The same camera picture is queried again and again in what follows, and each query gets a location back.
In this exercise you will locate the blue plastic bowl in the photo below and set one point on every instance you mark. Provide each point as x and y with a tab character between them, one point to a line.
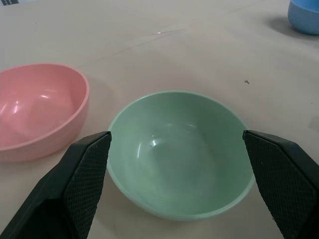
305	16

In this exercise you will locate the black and white marker tag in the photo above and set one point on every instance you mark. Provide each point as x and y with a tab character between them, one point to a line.
12	2

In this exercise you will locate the pink plastic bowl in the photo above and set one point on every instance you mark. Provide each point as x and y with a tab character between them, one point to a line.
35	112

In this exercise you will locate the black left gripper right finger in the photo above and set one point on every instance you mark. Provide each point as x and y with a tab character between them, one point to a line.
281	179

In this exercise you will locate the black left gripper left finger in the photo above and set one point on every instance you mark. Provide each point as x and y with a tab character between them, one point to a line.
74	184

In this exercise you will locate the green plastic bowl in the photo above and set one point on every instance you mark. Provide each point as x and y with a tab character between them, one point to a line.
179	154

